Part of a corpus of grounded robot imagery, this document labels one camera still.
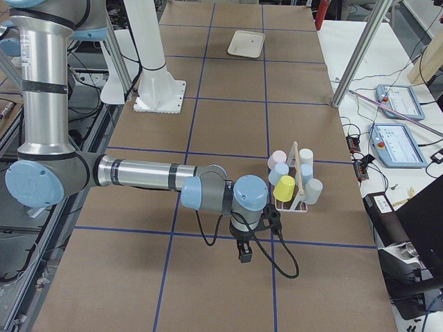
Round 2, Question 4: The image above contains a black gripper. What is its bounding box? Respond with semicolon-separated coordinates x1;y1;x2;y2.
229;226;257;264

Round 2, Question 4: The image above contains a yellow plastic cup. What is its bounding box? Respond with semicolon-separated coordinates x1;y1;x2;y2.
273;175;296;203

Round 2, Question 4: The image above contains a light blue cup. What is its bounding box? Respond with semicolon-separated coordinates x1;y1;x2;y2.
300;164;314;185
268;163;289;186

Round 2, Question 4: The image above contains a grey plastic cup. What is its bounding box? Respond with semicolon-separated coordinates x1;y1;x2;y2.
304;178;323;205

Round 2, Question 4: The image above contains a pink plastic cup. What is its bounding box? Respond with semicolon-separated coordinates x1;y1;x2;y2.
267;150;287;169

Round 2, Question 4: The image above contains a cream white cup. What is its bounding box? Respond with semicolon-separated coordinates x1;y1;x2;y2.
299;148;314;168

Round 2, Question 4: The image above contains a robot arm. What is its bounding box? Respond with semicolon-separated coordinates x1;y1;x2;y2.
6;1;268;263

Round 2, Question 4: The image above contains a black computer monitor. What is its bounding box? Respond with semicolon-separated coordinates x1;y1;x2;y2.
396;177;442;269

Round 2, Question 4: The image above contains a near teach pendant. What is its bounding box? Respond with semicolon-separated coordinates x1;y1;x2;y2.
369;123;427;169

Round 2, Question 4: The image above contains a teach pendant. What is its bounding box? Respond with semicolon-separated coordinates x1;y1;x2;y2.
376;84;425;120
369;123;427;169

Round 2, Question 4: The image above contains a long metal grabber stick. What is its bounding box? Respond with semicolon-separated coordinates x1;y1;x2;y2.
348;90;443;138

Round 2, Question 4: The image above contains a cream plastic tray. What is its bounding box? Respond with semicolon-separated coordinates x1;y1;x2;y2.
227;30;265;59

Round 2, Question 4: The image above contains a far teach pendant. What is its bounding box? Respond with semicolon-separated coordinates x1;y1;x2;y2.
376;84;425;120

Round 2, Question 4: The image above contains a red fire extinguisher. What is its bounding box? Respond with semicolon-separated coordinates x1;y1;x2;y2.
314;0;330;31

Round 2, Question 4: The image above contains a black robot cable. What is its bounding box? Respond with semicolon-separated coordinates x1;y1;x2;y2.
193;210;300;279

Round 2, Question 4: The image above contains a white wire cup rack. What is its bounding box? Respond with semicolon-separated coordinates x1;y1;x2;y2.
271;144;308;212

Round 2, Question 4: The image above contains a wooden rack handle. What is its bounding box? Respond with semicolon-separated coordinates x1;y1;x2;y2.
293;141;305;197

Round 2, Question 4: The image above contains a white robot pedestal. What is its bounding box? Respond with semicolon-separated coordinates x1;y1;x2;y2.
100;1;186;113

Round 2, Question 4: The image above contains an aluminium frame post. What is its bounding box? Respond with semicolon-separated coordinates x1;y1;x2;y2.
332;0;392;108

